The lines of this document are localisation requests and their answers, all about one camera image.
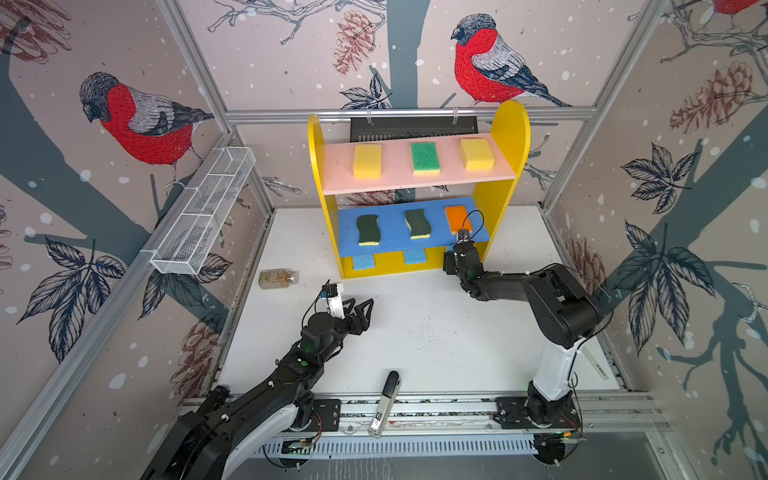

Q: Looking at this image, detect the dark green wavy sponge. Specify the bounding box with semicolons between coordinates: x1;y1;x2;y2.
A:
356;214;381;246
404;209;432;240

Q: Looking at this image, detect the yellow shelf frame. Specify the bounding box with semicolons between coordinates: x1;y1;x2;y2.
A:
308;101;531;279

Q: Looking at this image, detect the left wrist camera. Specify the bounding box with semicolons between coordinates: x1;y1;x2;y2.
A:
320;282;345;319

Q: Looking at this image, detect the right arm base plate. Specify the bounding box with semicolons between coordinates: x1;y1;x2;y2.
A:
492;393;582;430

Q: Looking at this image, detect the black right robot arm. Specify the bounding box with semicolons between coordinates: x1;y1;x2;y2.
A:
443;239;601;428

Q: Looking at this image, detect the orange sponge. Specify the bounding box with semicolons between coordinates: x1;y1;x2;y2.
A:
444;205;473;235

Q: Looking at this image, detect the black vent panel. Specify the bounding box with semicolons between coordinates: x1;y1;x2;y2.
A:
350;117;479;143

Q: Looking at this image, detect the blue lower shelf board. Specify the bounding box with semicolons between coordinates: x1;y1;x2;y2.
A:
337;197;490;257

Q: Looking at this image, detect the clear plastic ruler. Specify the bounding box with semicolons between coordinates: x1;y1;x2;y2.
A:
583;350;609;381

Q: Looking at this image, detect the green yellow sponge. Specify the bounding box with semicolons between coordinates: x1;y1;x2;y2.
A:
410;142;441;175

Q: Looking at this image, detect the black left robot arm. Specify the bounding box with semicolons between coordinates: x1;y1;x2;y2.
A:
141;299;374;479

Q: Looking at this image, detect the black silver handheld tool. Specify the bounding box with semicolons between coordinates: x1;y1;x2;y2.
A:
368;370;401;438

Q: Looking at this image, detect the perforated aluminium rail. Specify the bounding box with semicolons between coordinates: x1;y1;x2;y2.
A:
264;434;539;460

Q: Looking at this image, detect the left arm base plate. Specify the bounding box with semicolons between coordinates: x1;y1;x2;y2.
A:
289;399;341;433

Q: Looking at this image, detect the pink upper shelf board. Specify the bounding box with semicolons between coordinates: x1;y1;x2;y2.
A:
321;134;516;195

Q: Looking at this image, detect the seasoning jar left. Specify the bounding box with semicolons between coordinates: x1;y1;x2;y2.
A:
258;269;299;290

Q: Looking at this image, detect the white wire mesh basket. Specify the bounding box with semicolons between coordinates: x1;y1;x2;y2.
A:
150;146;255;276

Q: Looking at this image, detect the light blue sponge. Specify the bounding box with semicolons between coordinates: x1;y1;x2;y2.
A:
352;254;376;271
403;249;427;265

